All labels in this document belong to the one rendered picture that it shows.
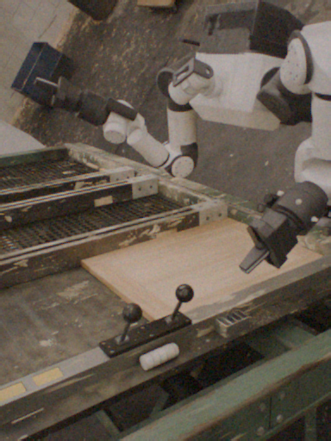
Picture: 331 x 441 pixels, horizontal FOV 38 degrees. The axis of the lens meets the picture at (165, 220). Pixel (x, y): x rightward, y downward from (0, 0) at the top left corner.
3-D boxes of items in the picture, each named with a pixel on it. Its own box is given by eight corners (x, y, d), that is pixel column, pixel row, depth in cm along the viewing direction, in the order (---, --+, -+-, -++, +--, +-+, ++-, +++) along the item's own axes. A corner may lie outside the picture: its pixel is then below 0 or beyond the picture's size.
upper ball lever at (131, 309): (133, 348, 96) (148, 312, 87) (116, 355, 94) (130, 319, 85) (124, 332, 98) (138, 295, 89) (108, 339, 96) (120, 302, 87)
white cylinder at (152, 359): (146, 373, 94) (180, 358, 98) (146, 361, 93) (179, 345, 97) (139, 365, 96) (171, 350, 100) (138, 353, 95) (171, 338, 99)
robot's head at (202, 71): (196, 80, 125) (172, 70, 121) (218, 64, 119) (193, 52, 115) (196, 102, 123) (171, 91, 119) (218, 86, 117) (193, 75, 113)
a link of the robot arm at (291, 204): (272, 236, 86) (314, 191, 89) (236, 219, 93) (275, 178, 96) (292, 276, 94) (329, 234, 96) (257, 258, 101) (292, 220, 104)
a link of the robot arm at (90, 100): (64, 68, 139) (101, 87, 144) (51, 95, 144) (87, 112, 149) (60, 87, 130) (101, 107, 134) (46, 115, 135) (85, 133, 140)
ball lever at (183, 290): (181, 328, 102) (200, 292, 93) (166, 334, 100) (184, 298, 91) (171, 313, 104) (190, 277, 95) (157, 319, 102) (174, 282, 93)
